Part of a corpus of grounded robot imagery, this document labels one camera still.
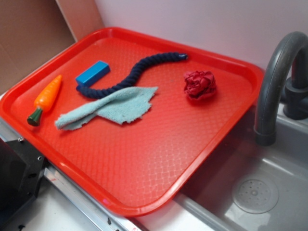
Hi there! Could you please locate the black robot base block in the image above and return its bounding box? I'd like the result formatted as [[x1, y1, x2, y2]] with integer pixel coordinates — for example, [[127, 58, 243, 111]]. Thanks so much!
[[0, 140, 46, 210]]

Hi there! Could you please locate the red plastic tray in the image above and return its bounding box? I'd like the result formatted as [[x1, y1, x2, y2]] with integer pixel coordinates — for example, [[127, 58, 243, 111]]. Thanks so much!
[[0, 27, 263, 217]]

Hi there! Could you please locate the light blue cloth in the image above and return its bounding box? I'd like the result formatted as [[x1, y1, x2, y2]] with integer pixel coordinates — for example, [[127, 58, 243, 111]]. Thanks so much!
[[55, 87, 158, 130]]

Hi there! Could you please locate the crumpled red paper ball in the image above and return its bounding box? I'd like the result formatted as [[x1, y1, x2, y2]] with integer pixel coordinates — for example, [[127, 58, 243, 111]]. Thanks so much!
[[183, 71, 217, 103]]

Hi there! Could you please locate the blue rectangular block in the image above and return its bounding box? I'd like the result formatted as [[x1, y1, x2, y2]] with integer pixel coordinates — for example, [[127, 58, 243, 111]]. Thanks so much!
[[76, 61, 110, 87]]

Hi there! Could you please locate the orange toy carrot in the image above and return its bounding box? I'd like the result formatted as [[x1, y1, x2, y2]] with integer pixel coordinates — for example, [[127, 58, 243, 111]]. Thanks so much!
[[27, 75, 63, 127]]

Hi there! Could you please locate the grey toy sink basin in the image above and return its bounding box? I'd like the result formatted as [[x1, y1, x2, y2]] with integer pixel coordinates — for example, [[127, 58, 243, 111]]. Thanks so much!
[[175, 109, 308, 231]]

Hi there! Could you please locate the grey toy faucet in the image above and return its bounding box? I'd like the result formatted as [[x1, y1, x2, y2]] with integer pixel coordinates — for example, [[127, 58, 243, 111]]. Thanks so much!
[[254, 31, 308, 146]]

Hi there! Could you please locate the brown cardboard panel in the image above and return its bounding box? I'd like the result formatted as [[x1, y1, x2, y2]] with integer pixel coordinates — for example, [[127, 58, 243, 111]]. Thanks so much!
[[0, 0, 104, 93]]

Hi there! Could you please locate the dark blue rope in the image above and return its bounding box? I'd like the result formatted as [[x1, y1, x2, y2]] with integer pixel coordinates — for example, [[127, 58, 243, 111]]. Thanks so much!
[[76, 52, 189, 100]]

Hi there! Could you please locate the aluminium rail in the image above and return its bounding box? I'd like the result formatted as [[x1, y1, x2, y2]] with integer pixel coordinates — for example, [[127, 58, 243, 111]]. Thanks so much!
[[0, 119, 146, 231]]

